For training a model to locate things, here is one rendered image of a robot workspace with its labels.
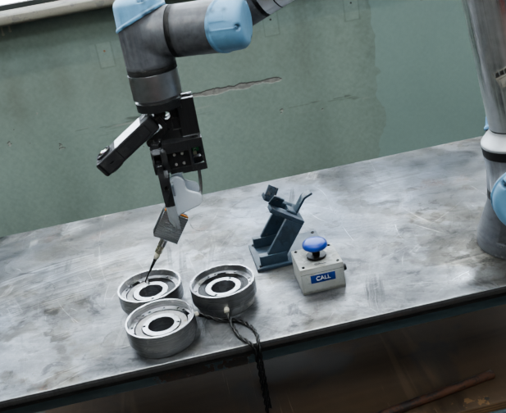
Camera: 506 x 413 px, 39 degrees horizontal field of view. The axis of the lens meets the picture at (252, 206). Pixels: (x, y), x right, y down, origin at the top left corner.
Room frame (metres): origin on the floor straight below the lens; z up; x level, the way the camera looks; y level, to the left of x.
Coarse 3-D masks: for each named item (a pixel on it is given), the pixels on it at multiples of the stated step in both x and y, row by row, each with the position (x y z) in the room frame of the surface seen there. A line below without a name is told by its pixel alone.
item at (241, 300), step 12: (228, 264) 1.03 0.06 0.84; (204, 276) 1.02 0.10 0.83; (252, 276) 0.98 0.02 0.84; (192, 288) 0.97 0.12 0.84; (216, 288) 1.00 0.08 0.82; (228, 288) 1.00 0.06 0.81; (252, 288) 0.96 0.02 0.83; (204, 300) 0.94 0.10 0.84; (216, 300) 0.93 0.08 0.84; (228, 300) 0.93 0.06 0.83; (240, 300) 0.94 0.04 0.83; (252, 300) 0.96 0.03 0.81; (204, 312) 0.95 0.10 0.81; (216, 312) 0.94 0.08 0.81; (240, 312) 0.94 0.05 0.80
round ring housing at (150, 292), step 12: (132, 276) 1.05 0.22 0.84; (144, 276) 1.06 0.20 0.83; (156, 276) 1.06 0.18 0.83; (168, 276) 1.05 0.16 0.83; (120, 288) 1.02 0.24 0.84; (144, 288) 1.03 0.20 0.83; (156, 288) 1.03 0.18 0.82; (180, 288) 1.00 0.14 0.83; (120, 300) 0.99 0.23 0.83; (144, 300) 0.98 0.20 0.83; (156, 300) 0.96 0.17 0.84
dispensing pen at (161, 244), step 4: (164, 208) 1.05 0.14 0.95; (160, 216) 1.05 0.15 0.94; (184, 216) 1.05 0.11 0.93; (156, 224) 1.06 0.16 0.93; (156, 228) 1.04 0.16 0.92; (160, 240) 1.04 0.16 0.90; (164, 240) 1.04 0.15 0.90; (160, 244) 1.04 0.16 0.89; (164, 244) 1.04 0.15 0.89; (156, 248) 1.05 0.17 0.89; (160, 248) 1.04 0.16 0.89; (156, 252) 1.04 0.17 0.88; (160, 252) 1.04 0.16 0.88; (156, 256) 1.04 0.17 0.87; (156, 260) 1.04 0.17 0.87; (152, 264) 1.04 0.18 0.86; (152, 268) 1.04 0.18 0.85; (148, 272) 1.04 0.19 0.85
